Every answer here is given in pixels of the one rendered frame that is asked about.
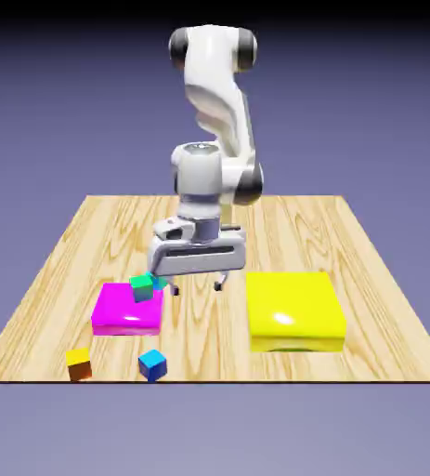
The small green cube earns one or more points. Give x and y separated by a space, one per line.
142 290

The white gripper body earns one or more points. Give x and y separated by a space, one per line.
199 262

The small blue cube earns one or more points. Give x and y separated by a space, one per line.
153 365

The small orange cube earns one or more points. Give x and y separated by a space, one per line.
78 366

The large magenta box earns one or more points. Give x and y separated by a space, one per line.
125 312

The small cyan cube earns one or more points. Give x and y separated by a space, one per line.
160 284

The large yellow box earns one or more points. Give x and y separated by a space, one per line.
292 308

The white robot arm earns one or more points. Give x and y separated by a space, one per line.
214 93

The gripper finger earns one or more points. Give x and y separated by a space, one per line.
175 288
220 283

